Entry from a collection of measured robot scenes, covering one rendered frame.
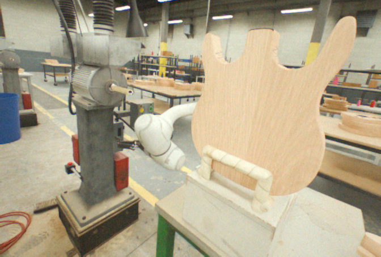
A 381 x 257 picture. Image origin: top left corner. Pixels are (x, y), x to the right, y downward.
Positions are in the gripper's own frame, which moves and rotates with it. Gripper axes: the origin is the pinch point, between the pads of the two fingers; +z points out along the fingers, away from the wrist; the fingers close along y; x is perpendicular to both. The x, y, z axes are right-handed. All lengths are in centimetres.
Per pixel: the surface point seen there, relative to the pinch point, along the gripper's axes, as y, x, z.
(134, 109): 24.5, 0.4, 30.1
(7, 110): -30, -46, 287
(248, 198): -8, 9, -74
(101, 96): 1.5, 16.4, 27.6
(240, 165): -10, 20, -71
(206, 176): -11, 11, -61
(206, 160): -10, 17, -61
